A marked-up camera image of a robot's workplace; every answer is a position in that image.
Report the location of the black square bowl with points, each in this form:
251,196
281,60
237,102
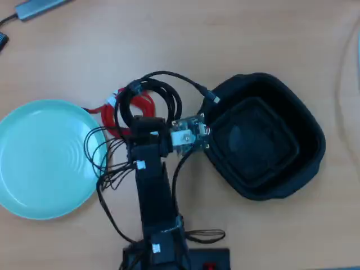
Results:
267,157

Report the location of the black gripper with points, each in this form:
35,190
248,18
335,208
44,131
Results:
149,135

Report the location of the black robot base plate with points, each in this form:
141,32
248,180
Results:
219,258

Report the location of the green round bowl plate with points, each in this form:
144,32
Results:
45,160

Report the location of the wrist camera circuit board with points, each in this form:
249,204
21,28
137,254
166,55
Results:
188,135

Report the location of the gray USB hub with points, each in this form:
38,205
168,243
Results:
39,8

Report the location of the black flat device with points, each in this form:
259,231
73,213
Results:
3,42

